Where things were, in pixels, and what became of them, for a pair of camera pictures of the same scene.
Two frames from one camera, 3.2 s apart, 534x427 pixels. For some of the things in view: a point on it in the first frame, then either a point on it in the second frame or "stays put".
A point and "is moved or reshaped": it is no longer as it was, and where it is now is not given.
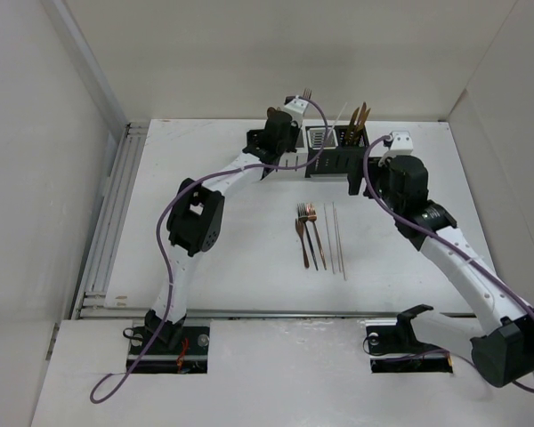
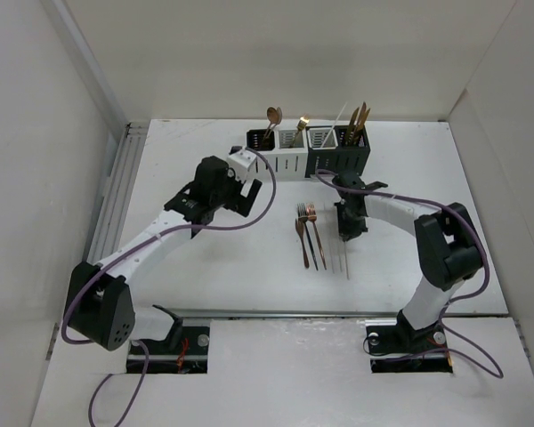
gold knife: (351, 126) stays put
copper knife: (359, 124) stays put
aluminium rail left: (94, 278) stays put
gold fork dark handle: (307, 92) is moved or reshaped
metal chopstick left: (328, 237) stays put
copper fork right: (312, 216) stays put
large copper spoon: (271, 110) is moved or reshaped
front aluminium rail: (270, 314) stays put
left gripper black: (294, 128) to (239, 203)
